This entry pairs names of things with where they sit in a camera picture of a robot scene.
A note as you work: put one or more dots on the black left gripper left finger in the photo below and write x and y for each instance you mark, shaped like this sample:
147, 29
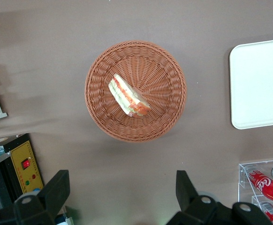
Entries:
54, 192

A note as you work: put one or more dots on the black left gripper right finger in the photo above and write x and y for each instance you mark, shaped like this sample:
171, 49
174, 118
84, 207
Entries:
188, 201

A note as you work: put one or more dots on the triangular sandwich half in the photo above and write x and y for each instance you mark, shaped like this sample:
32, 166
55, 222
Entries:
127, 96

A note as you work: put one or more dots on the round brown wicker basket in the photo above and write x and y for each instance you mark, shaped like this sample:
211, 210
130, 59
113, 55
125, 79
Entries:
160, 70

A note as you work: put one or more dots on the beige plastic tray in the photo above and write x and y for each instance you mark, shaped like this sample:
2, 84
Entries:
258, 84

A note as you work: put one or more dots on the black food warmer yellow panel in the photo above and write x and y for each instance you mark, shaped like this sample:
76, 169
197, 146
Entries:
26, 154

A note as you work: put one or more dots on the clear acrylic bottle rack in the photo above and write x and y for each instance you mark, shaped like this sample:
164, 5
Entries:
242, 178

